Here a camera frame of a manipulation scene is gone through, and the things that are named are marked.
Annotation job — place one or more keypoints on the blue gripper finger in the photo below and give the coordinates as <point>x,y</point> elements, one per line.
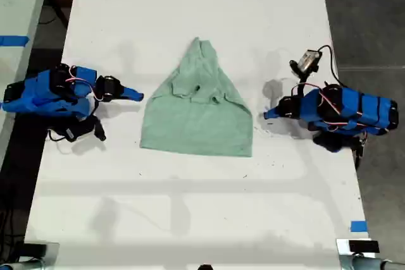
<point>131,90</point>
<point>275,116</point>
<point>129,97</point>
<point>273,110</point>

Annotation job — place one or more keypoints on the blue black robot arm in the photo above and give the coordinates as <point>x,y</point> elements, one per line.
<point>47,99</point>
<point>354,110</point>

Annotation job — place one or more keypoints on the long blue tape strip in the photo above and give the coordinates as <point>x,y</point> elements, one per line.
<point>12,40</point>

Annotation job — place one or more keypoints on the white side table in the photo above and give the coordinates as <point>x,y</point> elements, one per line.
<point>19,4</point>

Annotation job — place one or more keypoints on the short blue tape strip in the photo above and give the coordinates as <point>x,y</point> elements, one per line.
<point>358,226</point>

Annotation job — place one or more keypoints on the small black box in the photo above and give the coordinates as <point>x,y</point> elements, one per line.
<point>363,246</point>

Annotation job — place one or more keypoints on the grey black box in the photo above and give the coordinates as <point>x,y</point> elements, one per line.
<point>38,248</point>

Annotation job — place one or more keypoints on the grey metal pipe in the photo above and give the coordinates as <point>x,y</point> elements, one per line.
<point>22,265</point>
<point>370,263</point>

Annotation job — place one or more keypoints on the black camera stalk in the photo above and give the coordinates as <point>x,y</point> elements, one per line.
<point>303,81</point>

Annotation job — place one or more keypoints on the silver black camera box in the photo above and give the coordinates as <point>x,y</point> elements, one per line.
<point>305,61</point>

